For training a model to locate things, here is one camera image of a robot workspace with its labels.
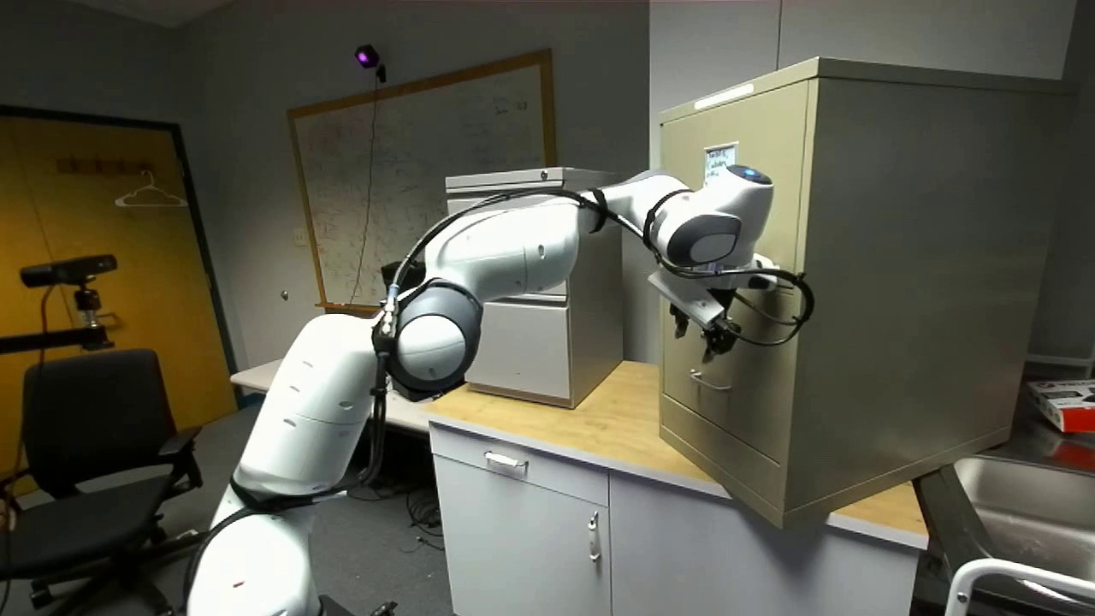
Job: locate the white paper note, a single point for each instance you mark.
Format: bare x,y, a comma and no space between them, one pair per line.
719,161

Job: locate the black office chair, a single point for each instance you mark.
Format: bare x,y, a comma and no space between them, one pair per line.
90,410

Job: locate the whiteboard with wooden frame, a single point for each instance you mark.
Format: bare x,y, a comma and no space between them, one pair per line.
431,160

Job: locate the gray base cabinet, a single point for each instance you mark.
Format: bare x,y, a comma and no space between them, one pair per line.
706,547

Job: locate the black camera on stand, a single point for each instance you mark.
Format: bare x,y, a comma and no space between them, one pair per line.
69,270

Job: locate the yellow door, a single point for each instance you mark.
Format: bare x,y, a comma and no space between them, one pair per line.
104,308

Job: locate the beige drawer with label holder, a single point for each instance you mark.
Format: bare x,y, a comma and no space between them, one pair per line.
754,405

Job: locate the gray lateral file cabinet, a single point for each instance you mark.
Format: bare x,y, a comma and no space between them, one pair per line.
536,344

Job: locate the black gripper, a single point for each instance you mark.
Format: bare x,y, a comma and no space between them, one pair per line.
695,294

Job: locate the purple lit ceiling camera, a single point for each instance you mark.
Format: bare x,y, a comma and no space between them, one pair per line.
369,55

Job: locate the white metal tube frame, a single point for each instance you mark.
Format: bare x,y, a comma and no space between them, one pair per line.
980,570

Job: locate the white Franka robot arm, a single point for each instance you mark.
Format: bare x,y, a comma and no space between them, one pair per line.
515,243

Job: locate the beige drawer with paper note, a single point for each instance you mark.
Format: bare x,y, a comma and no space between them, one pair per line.
790,171

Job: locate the red and white box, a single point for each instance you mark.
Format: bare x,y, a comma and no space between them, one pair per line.
1069,403

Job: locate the beige metal file cabinet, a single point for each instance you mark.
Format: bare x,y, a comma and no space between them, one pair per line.
924,284

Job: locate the steel sink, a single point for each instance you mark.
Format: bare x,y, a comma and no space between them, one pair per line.
1028,502

